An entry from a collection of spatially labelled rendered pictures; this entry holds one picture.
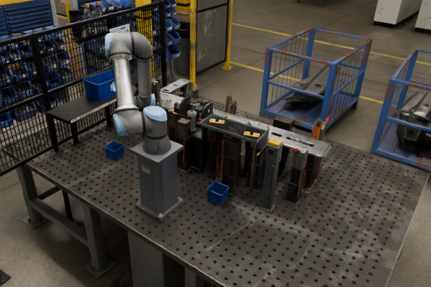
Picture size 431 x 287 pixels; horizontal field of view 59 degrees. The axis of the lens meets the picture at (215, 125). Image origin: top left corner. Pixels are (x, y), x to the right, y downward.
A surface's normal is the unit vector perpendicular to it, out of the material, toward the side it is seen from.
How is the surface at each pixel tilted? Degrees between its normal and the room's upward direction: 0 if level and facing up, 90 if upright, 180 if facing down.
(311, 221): 0
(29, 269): 0
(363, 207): 0
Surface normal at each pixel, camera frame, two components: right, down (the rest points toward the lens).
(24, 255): 0.03, -0.88
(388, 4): -0.62, 0.36
